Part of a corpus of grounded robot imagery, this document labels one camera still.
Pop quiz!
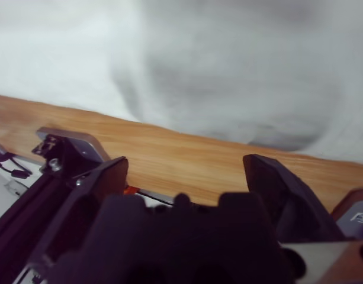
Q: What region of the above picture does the white mounting block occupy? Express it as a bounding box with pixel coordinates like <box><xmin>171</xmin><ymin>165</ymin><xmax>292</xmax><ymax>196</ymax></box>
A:
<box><xmin>31</xmin><ymin>126</ymin><xmax>107</xmax><ymax>174</ymax></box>

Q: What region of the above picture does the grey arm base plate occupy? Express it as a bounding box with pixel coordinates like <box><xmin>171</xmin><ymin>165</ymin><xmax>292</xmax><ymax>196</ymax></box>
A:
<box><xmin>331</xmin><ymin>188</ymin><xmax>363</xmax><ymax>240</ymax></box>

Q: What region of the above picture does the dark camera post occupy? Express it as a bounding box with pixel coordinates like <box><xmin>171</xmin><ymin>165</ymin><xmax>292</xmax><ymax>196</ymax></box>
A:
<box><xmin>0</xmin><ymin>134</ymin><xmax>81</xmax><ymax>243</ymax></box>

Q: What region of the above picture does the thin black cable with plug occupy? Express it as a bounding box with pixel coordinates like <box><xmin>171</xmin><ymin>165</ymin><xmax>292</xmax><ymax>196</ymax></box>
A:
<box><xmin>0</xmin><ymin>146</ymin><xmax>33</xmax><ymax>180</ymax></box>

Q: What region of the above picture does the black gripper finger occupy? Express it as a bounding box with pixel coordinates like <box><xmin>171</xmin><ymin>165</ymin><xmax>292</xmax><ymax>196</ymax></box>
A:
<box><xmin>30</xmin><ymin>156</ymin><xmax>130</xmax><ymax>261</ymax></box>
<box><xmin>242</xmin><ymin>153</ymin><xmax>347</xmax><ymax>244</ymax></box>

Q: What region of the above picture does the white t-shirt with black logo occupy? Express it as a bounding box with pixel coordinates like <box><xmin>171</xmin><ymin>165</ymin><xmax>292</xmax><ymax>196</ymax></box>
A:
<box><xmin>0</xmin><ymin>0</ymin><xmax>363</xmax><ymax>165</ymax></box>

